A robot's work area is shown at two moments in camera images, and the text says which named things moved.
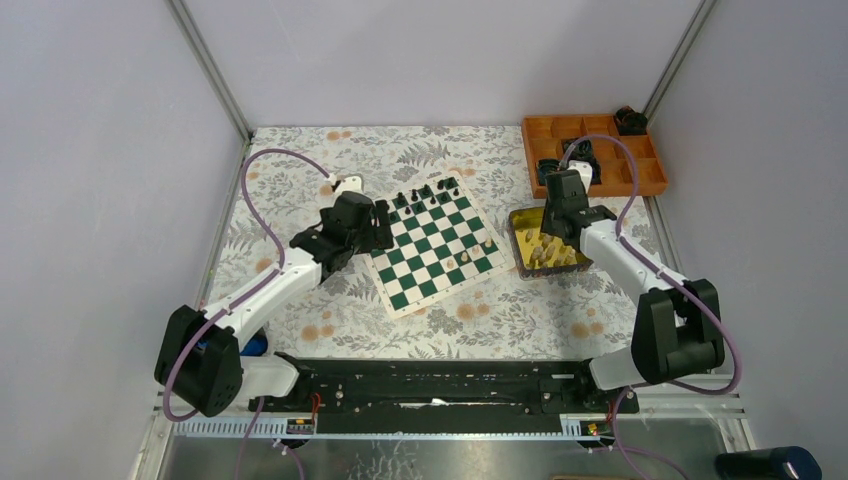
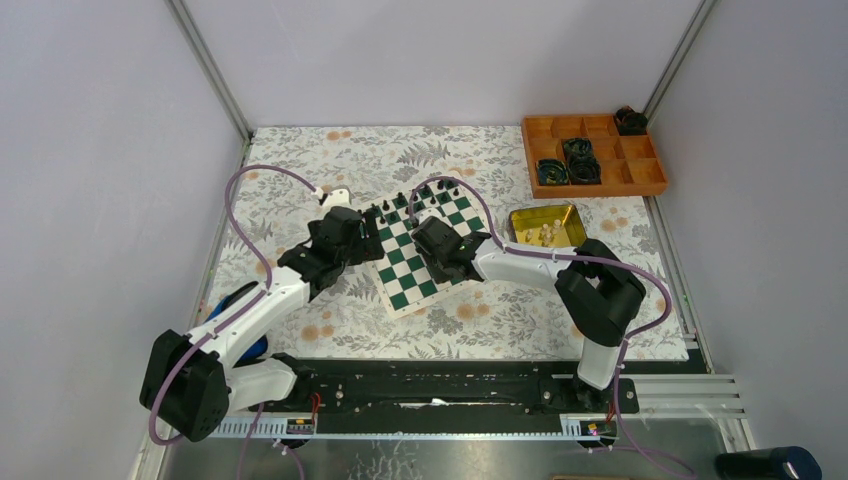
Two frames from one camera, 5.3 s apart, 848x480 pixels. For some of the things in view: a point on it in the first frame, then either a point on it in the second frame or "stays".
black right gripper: (546, 226) -> (439, 277)
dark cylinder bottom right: (782, 463) stays
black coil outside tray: (630, 122) stays
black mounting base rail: (431, 387) stays
